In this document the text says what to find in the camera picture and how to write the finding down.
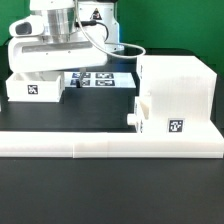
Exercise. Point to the white drawer cabinet box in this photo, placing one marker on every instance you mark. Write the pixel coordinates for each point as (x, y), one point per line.
(181, 90)

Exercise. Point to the marker sheet on table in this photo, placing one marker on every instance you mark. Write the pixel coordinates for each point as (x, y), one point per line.
(100, 80)

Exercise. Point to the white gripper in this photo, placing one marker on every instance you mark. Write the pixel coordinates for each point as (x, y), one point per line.
(32, 55)

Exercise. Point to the white L-shaped fence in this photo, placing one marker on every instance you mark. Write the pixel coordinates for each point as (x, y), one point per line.
(170, 139)

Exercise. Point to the white drawer with knob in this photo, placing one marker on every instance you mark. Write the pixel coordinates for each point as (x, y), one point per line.
(139, 118)

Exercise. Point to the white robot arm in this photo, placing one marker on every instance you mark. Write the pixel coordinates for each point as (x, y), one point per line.
(59, 35)

